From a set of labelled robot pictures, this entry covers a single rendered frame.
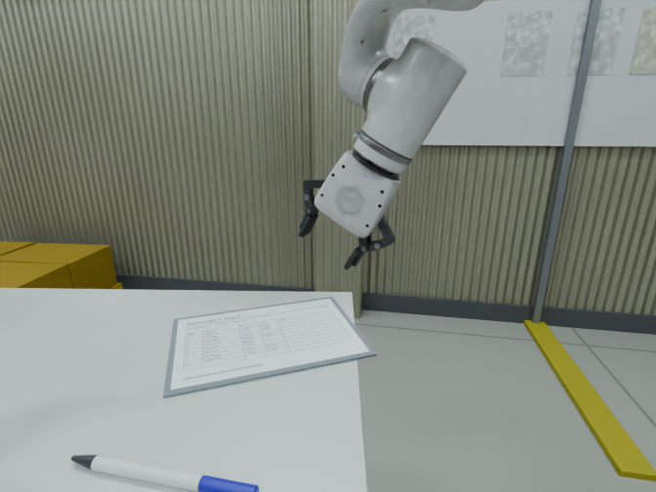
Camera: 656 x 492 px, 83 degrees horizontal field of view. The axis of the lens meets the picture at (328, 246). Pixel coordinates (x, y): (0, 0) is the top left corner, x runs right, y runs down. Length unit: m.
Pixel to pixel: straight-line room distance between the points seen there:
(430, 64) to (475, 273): 2.13
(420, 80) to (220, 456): 0.44
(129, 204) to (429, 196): 2.09
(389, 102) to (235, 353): 0.35
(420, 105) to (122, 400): 0.45
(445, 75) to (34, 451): 0.54
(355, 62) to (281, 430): 0.44
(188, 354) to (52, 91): 2.98
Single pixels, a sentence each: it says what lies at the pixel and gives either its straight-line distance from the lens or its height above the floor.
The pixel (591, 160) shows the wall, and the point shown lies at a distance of 2.56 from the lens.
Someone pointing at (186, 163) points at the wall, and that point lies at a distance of 2.73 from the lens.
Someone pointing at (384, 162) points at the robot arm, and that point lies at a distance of 0.51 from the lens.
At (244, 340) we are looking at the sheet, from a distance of 0.44.
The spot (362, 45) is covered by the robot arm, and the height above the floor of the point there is 1.30.
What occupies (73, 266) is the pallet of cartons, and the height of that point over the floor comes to 0.40.
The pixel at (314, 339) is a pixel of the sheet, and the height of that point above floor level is 0.97.
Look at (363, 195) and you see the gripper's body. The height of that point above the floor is 1.10.
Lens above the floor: 1.20
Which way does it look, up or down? 18 degrees down
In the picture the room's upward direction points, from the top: straight up
